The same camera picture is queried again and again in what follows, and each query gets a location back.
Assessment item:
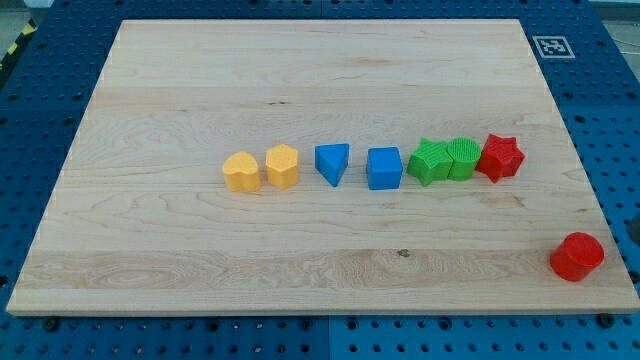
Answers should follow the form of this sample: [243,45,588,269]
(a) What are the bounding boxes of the blue triangle block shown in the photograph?
[314,143,350,187]

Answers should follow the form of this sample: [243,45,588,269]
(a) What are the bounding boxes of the yellow hexagon block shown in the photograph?
[265,144,299,189]

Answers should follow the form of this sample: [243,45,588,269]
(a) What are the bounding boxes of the blue cube block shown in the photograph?
[366,147,403,191]

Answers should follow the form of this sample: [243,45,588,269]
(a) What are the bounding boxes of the yellow heart block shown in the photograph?
[222,151,262,191]

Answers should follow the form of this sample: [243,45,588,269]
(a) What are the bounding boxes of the green star block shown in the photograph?
[407,138,453,187]

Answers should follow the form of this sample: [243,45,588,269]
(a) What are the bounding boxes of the green cylinder block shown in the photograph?
[446,137,481,181]

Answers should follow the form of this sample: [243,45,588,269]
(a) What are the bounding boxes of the red star block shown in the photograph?
[475,134,526,183]

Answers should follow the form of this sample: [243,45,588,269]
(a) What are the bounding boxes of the wooden board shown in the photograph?
[7,19,639,316]

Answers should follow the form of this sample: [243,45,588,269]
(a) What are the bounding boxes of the white fiducial marker tag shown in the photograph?
[532,35,575,59]

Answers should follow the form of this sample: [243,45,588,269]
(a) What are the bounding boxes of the red cylinder block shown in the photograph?
[549,232,605,282]

